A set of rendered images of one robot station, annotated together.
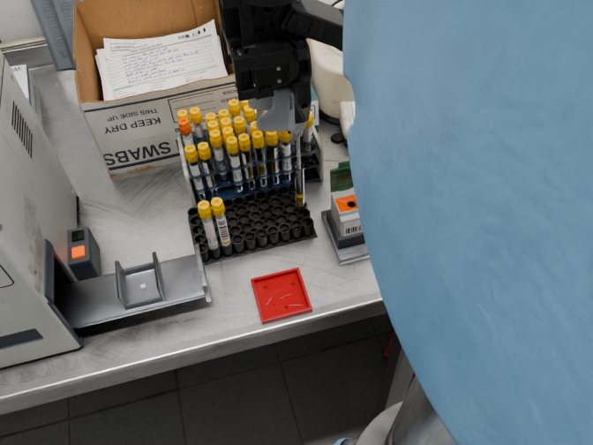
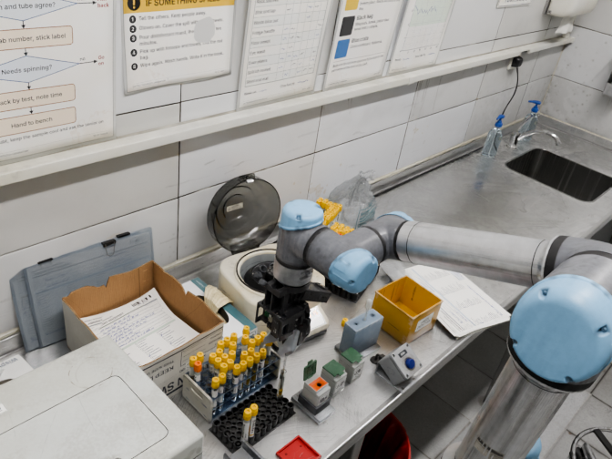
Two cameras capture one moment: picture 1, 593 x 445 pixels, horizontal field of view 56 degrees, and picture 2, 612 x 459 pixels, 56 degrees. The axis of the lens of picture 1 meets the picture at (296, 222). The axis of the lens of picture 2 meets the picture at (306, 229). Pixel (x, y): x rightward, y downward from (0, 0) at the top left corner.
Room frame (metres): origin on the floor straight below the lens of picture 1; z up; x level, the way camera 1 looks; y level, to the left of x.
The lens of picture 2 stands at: (-0.18, 0.54, 1.92)
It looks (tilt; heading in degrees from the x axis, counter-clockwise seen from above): 33 degrees down; 322
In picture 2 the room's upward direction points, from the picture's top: 9 degrees clockwise
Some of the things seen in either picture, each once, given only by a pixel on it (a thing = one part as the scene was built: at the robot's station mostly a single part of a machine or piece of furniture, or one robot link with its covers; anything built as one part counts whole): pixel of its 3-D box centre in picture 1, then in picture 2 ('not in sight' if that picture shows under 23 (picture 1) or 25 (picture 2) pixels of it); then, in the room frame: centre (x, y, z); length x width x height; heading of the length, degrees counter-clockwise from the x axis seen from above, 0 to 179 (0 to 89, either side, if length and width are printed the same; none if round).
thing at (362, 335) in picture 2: not in sight; (361, 334); (0.58, -0.28, 0.92); 0.10 x 0.07 x 0.10; 98
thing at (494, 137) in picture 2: not in sight; (494, 135); (1.32, -1.62, 0.97); 0.08 x 0.07 x 0.20; 106
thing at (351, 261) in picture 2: not in sight; (347, 258); (0.42, -0.03, 1.35); 0.11 x 0.11 x 0.08; 13
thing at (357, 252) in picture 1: (348, 229); (313, 401); (0.47, -0.07, 0.89); 0.09 x 0.05 x 0.04; 13
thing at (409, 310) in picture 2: not in sight; (404, 310); (0.60, -0.46, 0.93); 0.13 x 0.13 x 0.10; 9
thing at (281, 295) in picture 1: (281, 295); (298, 454); (0.38, 0.03, 0.88); 0.07 x 0.07 x 0.01; 13
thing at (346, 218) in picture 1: (349, 216); (315, 392); (0.47, -0.07, 0.92); 0.05 x 0.04 x 0.06; 13
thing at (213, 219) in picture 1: (247, 202); (255, 403); (0.50, 0.07, 0.93); 0.17 x 0.09 x 0.11; 104
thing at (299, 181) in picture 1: (300, 191); (280, 386); (0.52, -0.01, 0.93); 0.01 x 0.01 x 0.10
